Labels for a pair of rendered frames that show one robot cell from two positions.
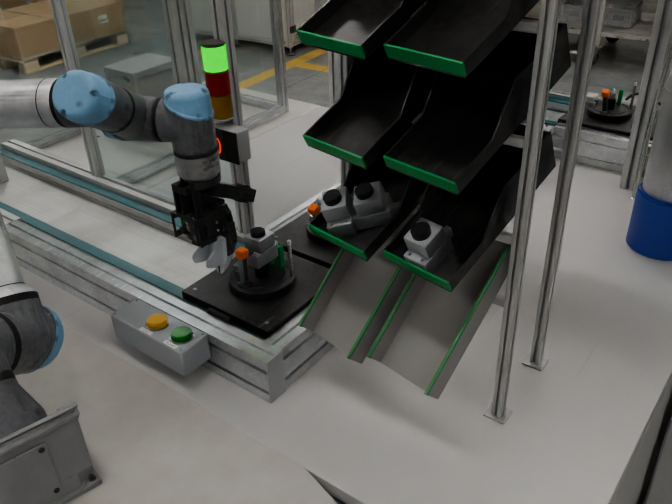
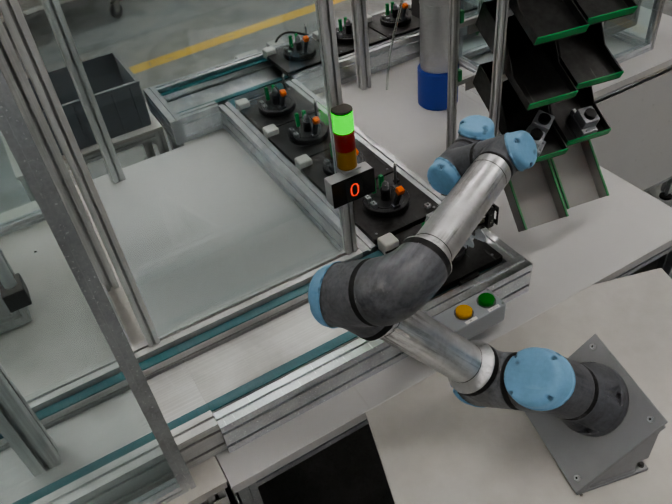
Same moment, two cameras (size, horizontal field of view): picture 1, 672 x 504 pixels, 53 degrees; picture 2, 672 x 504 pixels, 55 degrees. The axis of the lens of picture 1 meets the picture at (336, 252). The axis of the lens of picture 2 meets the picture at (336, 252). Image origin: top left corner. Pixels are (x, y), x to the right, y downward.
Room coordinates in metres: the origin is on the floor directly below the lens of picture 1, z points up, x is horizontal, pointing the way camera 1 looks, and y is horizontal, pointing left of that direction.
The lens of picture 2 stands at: (0.85, 1.44, 2.15)
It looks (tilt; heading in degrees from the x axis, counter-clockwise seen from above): 42 degrees down; 296
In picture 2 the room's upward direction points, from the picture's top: 7 degrees counter-clockwise
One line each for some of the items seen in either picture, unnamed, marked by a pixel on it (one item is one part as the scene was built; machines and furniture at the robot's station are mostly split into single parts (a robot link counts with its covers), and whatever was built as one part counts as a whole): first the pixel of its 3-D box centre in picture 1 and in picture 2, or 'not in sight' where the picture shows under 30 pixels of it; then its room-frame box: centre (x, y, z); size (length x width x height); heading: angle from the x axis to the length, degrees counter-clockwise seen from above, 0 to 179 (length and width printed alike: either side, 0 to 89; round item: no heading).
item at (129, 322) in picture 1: (160, 335); (463, 321); (1.06, 0.35, 0.93); 0.21 x 0.07 x 0.06; 52
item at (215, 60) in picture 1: (214, 57); (342, 120); (1.39, 0.23, 1.38); 0.05 x 0.05 x 0.05
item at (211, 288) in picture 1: (263, 285); (438, 251); (1.18, 0.16, 0.96); 0.24 x 0.24 x 0.02; 52
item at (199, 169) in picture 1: (199, 163); not in sight; (1.08, 0.23, 1.29); 0.08 x 0.08 x 0.05
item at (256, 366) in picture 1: (126, 295); (385, 343); (1.23, 0.47, 0.91); 0.89 x 0.06 x 0.11; 52
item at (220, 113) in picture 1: (220, 104); (346, 156); (1.39, 0.23, 1.28); 0.05 x 0.05 x 0.05
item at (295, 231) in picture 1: (335, 215); (385, 191); (1.38, 0.00, 1.01); 0.24 x 0.24 x 0.13; 52
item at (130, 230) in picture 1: (179, 258); (340, 306); (1.38, 0.38, 0.91); 0.84 x 0.28 x 0.10; 52
